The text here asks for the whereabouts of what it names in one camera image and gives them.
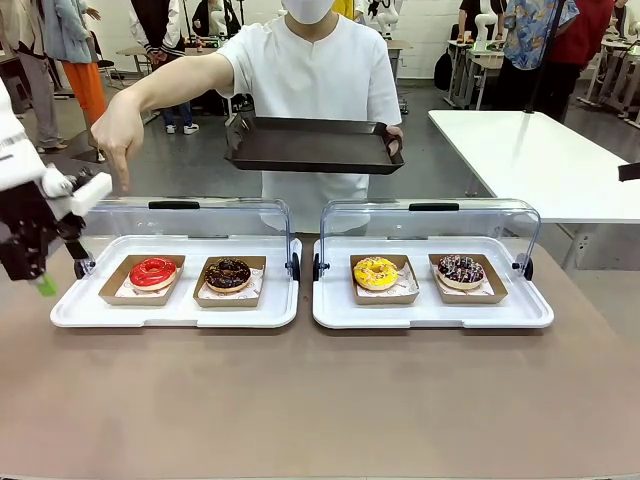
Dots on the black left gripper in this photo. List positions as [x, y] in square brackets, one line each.
[25, 235]

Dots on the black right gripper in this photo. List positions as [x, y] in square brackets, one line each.
[630, 172]

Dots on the red glazed donut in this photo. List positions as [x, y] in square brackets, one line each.
[142, 280]
[107, 296]

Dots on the white printed paper liner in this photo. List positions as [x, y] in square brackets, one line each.
[125, 293]
[408, 280]
[256, 280]
[488, 290]

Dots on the dark brown serving tray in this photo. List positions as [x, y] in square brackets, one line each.
[310, 145]

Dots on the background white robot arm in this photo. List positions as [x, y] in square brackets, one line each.
[385, 20]
[482, 25]

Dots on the person's right forearm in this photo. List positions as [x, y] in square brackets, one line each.
[170, 85]

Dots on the person in red shirt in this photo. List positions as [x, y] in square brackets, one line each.
[585, 35]

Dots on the chocolate donut with nuts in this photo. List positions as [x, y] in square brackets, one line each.
[215, 281]

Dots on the person in blue floral shirt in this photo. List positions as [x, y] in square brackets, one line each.
[525, 35]

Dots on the chocolate sprinkle donut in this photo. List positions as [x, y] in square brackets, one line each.
[470, 299]

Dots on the dark donut with coloured sprinkles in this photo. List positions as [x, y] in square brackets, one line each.
[450, 272]

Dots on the person in jeans and jacket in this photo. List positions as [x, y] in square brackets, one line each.
[165, 25]

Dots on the yellow glazed donut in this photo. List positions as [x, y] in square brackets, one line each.
[385, 300]

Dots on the seated person in black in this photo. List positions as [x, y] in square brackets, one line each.
[205, 20]

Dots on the yellow sprinkled donut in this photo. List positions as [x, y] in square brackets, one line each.
[362, 277]

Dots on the person in white shirt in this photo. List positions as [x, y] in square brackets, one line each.
[320, 75]

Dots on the person's right hand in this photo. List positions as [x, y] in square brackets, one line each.
[117, 130]

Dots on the person's left hand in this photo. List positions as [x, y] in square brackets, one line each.
[396, 134]

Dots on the large white table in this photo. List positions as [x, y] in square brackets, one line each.
[540, 160]

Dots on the background desk row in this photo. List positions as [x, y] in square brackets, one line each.
[617, 50]

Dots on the white plastic display tray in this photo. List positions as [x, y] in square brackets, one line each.
[185, 314]
[425, 316]

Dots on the black stand pole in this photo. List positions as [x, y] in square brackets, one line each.
[545, 55]

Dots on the clear plastic display lid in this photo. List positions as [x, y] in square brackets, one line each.
[225, 220]
[450, 222]

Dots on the figure in grey trousers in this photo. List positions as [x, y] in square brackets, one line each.
[37, 90]

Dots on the dark stool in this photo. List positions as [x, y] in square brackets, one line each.
[15, 92]

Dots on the grey background desk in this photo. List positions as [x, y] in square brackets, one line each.
[480, 57]

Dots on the black office chair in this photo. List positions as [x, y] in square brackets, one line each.
[105, 64]

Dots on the black backpack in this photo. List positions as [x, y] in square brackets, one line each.
[442, 70]

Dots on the narrow background desk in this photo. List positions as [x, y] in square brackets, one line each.
[400, 47]

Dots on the white face mask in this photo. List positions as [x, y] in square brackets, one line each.
[310, 10]

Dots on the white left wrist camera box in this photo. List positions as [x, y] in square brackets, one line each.
[92, 192]

